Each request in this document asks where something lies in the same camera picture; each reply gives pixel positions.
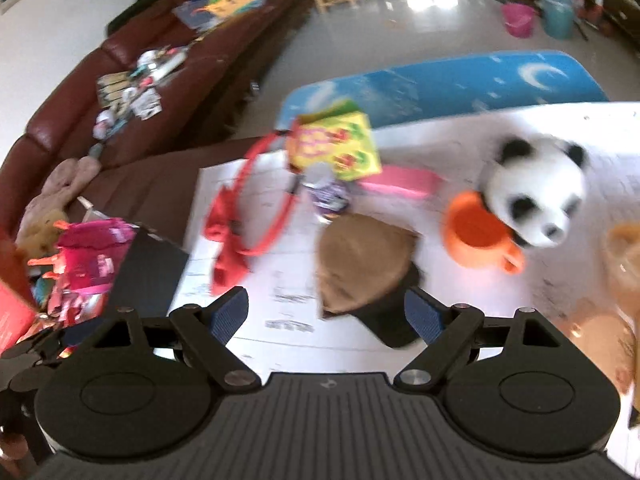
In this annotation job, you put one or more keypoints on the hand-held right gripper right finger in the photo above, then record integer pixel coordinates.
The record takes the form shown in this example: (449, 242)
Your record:
(422, 316)

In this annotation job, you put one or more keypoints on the panda plush head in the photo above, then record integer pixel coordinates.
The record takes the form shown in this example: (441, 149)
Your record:
(535, 190)

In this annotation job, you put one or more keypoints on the black storage box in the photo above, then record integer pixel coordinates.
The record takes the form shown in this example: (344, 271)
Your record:
(150, 280)

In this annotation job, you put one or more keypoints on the white instruction sheet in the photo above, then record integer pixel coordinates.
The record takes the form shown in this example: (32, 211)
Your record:
(280, 320)

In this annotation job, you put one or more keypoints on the pile of pink packets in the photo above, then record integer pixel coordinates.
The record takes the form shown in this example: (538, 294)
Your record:
(90, 260)

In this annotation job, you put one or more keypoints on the beige plush toy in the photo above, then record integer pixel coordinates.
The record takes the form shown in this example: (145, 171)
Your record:
(60, 190)

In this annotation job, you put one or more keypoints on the brown cap with black brim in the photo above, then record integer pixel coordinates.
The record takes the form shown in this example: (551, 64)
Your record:
(365, 260)

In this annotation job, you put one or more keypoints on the dark storage shelf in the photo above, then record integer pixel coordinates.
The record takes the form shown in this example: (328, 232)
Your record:
(610, 0)

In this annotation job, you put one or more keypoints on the orange cup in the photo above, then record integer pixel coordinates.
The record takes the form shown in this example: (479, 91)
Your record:
(475, 235)

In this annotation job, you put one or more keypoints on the blue bucket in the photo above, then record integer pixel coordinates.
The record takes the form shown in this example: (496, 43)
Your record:
(557, 15)

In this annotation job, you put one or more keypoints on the pink bucket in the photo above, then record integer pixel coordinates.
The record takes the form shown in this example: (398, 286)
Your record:
(519, 20)

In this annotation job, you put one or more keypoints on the red bow headband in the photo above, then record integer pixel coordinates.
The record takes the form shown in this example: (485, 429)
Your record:
(227, 255)

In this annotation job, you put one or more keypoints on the yellow green snack packet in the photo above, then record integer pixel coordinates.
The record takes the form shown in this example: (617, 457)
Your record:
(335, 145)

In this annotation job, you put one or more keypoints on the brown teddy bear plush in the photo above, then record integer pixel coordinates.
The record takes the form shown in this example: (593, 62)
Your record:
(615, 330)

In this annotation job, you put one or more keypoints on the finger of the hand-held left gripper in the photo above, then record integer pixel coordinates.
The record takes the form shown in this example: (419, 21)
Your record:
(30, 360)

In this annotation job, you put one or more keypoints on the small white toy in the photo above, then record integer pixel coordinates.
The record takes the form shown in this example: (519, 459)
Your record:
(104, 125)

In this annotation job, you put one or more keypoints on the brown leather sofa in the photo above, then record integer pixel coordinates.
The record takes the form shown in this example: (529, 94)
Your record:
(65, 110)

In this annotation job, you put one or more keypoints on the pile of small packets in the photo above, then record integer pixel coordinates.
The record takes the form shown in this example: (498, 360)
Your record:
(135, 85)

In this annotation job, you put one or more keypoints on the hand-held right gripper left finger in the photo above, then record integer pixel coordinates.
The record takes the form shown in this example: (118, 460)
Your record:
(230, 316)

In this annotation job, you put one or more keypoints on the purple and white bottle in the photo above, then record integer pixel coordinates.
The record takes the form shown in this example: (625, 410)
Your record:
(327, 195)

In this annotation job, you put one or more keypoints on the blue moon print mat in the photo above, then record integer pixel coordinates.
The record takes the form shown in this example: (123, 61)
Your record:
(450, 85)

